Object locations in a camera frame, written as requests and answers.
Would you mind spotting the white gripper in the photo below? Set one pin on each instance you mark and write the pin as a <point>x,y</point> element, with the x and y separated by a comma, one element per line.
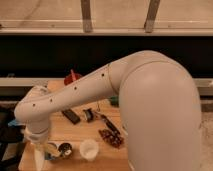
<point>39,154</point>

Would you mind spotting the yellow banana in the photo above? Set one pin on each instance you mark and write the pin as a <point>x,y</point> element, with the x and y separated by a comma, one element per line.
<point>52,149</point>

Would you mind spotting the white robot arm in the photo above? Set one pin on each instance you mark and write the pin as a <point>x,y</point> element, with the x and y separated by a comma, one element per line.
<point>159,106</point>

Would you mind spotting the blue cup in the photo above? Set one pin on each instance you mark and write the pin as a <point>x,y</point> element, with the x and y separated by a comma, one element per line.
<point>48,156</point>

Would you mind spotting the small metal cup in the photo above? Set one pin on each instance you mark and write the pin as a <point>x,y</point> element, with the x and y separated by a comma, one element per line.
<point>65,150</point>

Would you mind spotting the black rectangular block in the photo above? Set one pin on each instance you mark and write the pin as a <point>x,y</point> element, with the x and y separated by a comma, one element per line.
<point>72,116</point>

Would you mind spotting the wooden cutting board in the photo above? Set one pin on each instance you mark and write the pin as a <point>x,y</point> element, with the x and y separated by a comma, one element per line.
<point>108,158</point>

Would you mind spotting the bunch of red grapes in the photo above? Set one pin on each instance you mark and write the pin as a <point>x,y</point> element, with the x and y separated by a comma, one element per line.
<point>115,140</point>

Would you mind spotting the red bowl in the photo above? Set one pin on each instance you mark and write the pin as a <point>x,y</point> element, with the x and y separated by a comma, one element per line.
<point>69,79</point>

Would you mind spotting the red spatula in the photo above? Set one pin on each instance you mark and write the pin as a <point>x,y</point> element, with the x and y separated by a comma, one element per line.
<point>73,75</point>

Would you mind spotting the green plastic tray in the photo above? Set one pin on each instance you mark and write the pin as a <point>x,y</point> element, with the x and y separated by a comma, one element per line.
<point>114,101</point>

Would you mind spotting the dark handled knife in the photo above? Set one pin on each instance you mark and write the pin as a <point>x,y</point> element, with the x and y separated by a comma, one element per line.
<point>108,123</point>

